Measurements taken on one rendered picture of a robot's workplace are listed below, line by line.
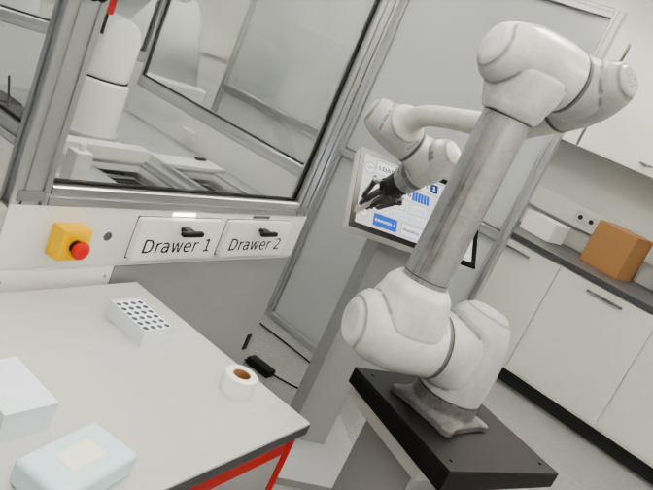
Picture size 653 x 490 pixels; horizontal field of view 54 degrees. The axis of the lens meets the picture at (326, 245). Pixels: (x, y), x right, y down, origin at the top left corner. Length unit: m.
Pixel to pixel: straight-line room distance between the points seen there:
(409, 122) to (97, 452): 1.11
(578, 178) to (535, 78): 3.67
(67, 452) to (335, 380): 1.67
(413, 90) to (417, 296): 2.03
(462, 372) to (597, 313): 2.75
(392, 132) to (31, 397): 1.10
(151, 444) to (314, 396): 1.49
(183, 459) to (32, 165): 0.62
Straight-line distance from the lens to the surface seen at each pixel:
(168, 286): 1.78
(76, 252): 1.42
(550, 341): 4.25
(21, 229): 1.42
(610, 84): 1.38
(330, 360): 2.50
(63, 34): 1.30
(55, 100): 1.33
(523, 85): 1.29
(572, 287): 4.18
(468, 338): 1.43
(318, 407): 2.61
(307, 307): 3.51
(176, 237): 1.67
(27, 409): 1.06
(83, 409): 1.17
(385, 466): 1.57
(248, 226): 1.85
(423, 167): 1.80
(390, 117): 1.75
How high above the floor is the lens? 1.44
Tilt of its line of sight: 15 degrees down
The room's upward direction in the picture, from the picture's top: 24 degrees clockwise
